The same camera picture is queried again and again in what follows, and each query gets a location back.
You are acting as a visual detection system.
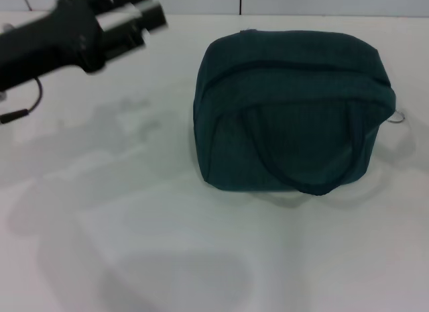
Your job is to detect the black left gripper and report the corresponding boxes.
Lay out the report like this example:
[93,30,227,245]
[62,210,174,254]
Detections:
[0,0,168,92]

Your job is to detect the metal zipper pull ring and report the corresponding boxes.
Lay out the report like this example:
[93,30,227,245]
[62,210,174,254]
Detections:
[388,107,408,125]

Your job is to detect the left arm cable with plug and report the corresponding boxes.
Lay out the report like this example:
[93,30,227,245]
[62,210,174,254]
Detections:
[0,77,44,125]

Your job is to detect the dark teal fabric lunch bag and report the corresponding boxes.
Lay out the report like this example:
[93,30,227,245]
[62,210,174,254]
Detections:
[192,28,397,196]

